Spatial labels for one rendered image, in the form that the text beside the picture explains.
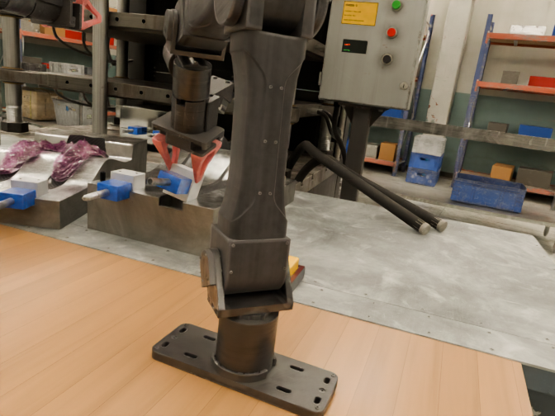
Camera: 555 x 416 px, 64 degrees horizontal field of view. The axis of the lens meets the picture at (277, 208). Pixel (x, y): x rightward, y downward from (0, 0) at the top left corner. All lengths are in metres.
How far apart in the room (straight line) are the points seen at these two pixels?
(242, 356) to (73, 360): 0.18
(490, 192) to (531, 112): 3.04
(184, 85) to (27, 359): 0.41
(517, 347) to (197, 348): 0.43
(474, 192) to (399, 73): 3.01
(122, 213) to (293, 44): 0.52
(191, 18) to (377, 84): 0.99
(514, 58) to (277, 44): 6.98
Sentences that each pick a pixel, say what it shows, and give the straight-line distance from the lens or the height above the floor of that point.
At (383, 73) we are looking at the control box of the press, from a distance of 1.53.
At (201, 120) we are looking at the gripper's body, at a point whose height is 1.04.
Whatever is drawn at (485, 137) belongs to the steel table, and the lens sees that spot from 4.19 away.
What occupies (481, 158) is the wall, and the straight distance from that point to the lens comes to 7.36.
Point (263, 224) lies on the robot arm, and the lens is 0.44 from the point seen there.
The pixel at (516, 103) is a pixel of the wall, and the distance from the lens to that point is 7.32.
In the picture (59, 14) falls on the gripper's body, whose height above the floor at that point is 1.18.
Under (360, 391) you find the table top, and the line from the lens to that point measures 0.52.
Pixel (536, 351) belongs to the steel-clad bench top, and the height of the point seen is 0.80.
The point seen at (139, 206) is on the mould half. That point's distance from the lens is 0.83.
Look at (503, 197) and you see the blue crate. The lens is 4.45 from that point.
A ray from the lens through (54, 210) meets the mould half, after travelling 0.91.
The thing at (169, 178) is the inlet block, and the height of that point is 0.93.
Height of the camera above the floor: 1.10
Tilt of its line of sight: 15 degrees down
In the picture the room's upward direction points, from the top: 7 degrees clockwise
